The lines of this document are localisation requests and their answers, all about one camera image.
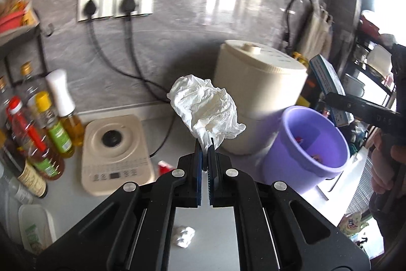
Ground white pill blister pack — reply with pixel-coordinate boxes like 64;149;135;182
172;226;195;249

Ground white tray with green packet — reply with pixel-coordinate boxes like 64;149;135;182
18;204;56;256

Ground red cap oil bottle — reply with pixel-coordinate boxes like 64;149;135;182
6;95;65;181

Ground yellow detergent bottle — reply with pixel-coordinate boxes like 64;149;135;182
292;52;319;108

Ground dark soy sauce bottle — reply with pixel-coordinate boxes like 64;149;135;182
0;76;48;199

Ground hanging white cloths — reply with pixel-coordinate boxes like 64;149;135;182
296;5;333;60

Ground red wrapper scrap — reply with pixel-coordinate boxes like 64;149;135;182
158;160;175;176

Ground beige induction cooker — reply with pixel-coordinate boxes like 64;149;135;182
81;115;156;196

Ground person's right hand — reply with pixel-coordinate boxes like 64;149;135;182
371;129;405;197

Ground black hanging cable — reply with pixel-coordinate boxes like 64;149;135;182
282;0;315;56

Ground purple plastic bucket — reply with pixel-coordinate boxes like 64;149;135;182
262;106;350;194

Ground yellow cap green label bottle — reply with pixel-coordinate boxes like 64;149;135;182
28;91;74;159

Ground clear plastic packet with label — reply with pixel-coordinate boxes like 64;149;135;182
310;54;354;127

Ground white tissue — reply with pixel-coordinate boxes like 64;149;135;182
166;74;246;153

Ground black kitchen rack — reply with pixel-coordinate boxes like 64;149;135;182
1;9;54;88

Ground white cap oil dispenser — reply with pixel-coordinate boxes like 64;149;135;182
45;69;85;147

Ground white rice cooker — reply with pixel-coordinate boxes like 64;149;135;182
213;40;303;155

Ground small clear jar white lid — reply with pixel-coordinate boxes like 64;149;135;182
0;163;33;205

